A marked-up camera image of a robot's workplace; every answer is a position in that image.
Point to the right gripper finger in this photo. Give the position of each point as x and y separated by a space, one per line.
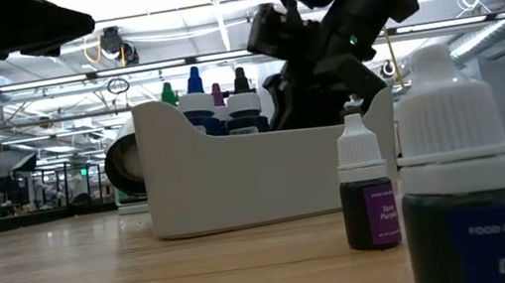
283 107

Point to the large black-capped colouring bottle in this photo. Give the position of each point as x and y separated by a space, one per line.
243 102

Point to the bottles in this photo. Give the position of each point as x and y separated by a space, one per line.
196 102

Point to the grey plastic bin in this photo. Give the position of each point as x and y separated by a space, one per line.
239 183

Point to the large green-capped colouring bottle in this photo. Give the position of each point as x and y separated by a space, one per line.
169 95

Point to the small purple-label dropper bottle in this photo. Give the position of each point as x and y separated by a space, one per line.
370 224

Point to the small dark blue dropper bottle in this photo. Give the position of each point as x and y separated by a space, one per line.
469 229

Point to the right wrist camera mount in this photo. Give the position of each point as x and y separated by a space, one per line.
276 30

